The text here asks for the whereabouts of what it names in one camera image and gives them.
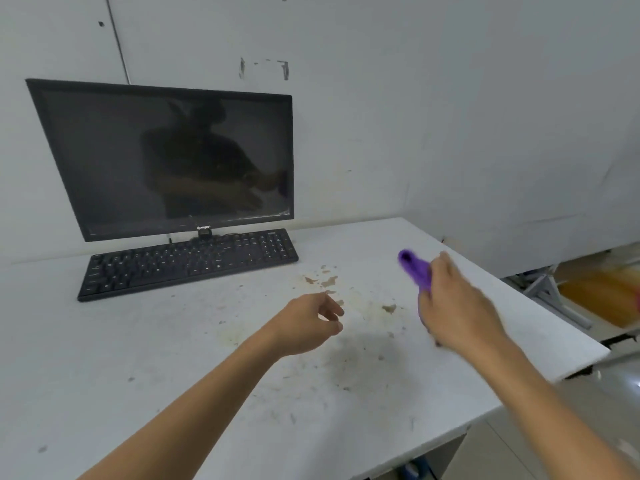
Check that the person's right hand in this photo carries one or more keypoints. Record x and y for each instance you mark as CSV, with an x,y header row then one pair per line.
x,y
460,314

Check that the person's left hand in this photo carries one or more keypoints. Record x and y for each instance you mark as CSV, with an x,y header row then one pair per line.
x,y
300,324

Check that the purple cloth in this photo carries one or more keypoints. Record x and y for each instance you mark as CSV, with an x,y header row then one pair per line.
x,y
415,267

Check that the person's right forearm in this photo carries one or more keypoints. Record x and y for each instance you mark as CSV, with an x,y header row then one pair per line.
x,y
550,409

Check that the person's left forearm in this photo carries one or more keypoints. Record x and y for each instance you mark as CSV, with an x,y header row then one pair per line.
x,y
190,424

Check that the black keyboard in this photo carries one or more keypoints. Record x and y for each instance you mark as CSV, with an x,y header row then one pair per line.
x,y
175,264

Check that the yellow wooden board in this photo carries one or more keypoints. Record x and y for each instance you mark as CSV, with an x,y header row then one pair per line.
x,y
605,294

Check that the white table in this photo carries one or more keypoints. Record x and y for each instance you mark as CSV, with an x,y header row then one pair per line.
x,y
150,369

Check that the blue object under table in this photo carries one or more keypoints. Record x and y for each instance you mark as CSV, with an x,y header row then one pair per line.
x,y
415,469

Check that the black tool on floor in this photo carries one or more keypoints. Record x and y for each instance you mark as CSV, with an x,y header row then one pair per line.
x,y
620,339

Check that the black computer monitor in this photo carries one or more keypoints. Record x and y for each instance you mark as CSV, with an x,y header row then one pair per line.
x,y
125,159

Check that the white metal stand frame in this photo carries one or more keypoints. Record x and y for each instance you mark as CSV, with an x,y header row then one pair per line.
x,y
547,289

